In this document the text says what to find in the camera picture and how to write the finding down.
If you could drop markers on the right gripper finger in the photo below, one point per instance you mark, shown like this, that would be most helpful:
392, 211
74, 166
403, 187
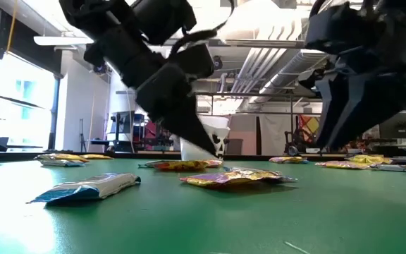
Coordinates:
361, 120
330, 106

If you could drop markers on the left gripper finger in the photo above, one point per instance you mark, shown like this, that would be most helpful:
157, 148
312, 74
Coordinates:
185, 135
201, 130

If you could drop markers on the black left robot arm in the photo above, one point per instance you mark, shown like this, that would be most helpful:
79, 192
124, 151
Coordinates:
118, 42

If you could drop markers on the colourful diamond hanging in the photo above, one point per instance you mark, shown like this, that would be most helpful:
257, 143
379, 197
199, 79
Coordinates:
310, 124

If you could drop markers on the black widescreen monitor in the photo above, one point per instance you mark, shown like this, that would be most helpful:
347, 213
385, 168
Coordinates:
402, 126

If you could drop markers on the black ceiling spotlight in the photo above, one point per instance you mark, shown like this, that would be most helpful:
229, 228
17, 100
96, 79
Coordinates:
100, 69
219, 63

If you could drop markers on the silver air ducts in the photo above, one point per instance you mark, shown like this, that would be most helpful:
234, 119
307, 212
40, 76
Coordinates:
259, 67

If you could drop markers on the green table mat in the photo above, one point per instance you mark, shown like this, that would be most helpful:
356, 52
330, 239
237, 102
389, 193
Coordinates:
203, 218

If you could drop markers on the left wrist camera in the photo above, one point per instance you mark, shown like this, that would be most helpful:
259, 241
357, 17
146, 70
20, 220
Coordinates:
192, 61

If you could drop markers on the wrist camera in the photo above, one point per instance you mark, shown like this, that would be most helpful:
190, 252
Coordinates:
337, 28
192, 61

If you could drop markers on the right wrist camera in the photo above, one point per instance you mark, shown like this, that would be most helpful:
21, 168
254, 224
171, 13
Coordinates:
337, 28

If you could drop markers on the black metal rack frame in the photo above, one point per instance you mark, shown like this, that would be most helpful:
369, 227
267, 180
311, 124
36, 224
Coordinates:
259, 94

